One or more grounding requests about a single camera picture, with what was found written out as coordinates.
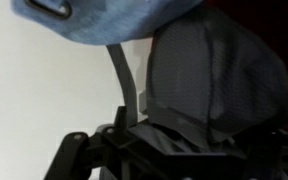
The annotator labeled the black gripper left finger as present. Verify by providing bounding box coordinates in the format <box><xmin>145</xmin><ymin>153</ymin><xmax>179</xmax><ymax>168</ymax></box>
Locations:
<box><xmin>43</xmin><ymin>105</ymin><xmax>134</xmax><ymax>180</ymax></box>

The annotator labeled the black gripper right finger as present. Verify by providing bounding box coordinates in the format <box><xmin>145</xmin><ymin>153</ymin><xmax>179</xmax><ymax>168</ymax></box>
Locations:
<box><xmin>245</xmin><ymin>130</ymin><xmax>285</xmax><ymax>180</ymax></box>

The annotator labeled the grey fabric bag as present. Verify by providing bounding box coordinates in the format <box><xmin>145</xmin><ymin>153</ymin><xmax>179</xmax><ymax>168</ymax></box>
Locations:
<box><xmin>100</xmin><ymin>6</ymin><xmax>288</xmax><ymax>180</ymax></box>

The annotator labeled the light blue cap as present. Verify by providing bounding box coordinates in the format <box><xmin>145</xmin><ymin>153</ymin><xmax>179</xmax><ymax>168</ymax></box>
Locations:
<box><xmin>10</xmin><ymin>0</ymin><xmax>206</xmax><ymax>46</ymax></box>

